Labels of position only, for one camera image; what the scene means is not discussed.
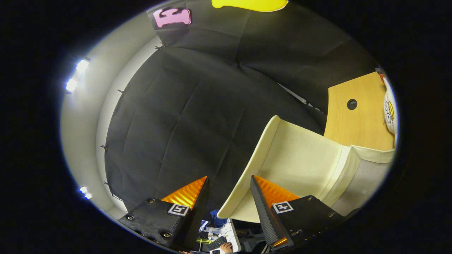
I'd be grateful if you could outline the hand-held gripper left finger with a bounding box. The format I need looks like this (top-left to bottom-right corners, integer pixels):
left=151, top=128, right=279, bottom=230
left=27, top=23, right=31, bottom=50
left=118, top=176, right=210, bottom=249

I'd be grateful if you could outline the white duck plush toy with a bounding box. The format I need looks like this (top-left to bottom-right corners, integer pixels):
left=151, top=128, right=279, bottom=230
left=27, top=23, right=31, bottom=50
left=382, top=76, right=399, bottom=136

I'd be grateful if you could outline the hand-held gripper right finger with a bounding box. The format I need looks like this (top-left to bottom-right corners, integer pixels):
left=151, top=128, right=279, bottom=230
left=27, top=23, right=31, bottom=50
left=250, top=175, right=359, bottom=252

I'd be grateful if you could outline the beige fabric storage box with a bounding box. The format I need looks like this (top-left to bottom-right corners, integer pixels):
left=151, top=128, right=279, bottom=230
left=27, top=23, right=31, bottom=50
left=216, top=115, right=396, bottom=223

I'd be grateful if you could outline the blue cloth bundle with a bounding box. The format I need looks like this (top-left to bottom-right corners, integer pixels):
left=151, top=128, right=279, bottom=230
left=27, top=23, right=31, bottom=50
left=210, top=210, right=228, bottom=226

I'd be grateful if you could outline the thin grey pole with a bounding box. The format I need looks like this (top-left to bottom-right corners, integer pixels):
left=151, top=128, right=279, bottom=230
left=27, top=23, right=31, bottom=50
left=277, top=83, right=327, bottom=115

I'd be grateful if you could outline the black keyboard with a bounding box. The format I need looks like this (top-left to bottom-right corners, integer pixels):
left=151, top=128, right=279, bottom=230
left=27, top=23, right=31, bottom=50
left=208, top=236, right=228, bottom=251

